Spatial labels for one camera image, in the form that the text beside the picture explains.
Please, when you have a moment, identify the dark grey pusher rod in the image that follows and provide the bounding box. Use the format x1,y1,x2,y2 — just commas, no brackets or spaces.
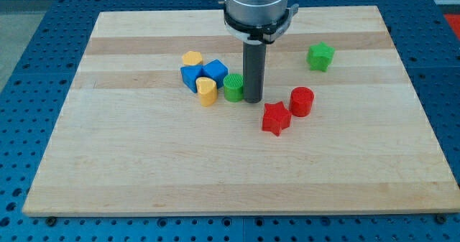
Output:
243,43,266,103

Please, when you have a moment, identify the red star block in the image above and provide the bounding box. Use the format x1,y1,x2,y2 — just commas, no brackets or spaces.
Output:
262,101,292,136

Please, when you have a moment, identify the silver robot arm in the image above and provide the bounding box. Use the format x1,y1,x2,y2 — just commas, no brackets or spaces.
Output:
218,0,299,103

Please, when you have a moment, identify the green star block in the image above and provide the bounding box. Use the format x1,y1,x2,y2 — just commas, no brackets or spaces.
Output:
306,42,335,72

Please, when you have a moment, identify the green cylinder block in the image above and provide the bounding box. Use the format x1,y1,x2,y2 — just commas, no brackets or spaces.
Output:
224,73,244,103

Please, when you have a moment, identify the blue cube block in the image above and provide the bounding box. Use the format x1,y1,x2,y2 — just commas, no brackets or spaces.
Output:
203,60,228,89

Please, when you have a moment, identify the yellow heart block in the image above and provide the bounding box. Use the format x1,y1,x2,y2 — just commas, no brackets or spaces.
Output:
195,77,218,107

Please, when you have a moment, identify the yellow pentagon block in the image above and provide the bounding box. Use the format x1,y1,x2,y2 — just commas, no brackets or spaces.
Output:
182,51,203,66

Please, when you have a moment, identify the red cylinder block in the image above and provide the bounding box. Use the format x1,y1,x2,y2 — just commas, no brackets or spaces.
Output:
290,87,315,117

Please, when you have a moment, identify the blue triangle block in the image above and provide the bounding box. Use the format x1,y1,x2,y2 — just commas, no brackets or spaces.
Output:
180,65,203,93

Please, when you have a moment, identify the wooden board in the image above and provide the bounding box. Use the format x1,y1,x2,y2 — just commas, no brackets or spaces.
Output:
22,6,459,217

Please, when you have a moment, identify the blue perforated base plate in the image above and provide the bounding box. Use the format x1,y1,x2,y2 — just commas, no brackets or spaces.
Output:
1,0,459,241

